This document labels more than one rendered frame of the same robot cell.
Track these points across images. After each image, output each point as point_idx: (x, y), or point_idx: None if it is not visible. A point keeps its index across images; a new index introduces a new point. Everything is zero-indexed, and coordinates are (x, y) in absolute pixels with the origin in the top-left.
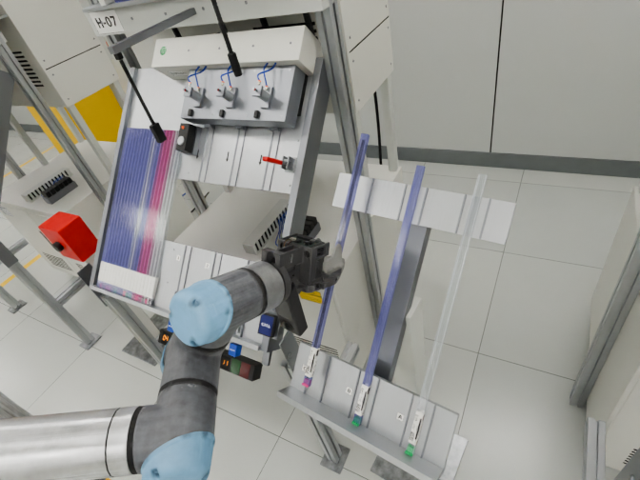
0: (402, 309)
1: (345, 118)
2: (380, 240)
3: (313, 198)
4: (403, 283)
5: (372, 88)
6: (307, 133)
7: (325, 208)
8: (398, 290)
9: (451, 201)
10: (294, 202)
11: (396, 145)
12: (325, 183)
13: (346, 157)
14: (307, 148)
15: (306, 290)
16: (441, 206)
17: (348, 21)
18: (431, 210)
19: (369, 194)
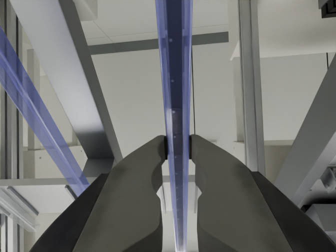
0: (21, 8)
1: (252, 171)
2: None
3: (327, 24)
4: (60, 66)
5: (242, 148)
6: (293, 200)
7: (310, 19)
8: (60, 49)
9: (47, 207)
10: (331, 140)
11: (233, 80)
12: (310, 39)
13: (257, 123)
14: (295, 188)
15: None
16: (54, 203)
17: None
18: (62, 198)
19: (163, 201)
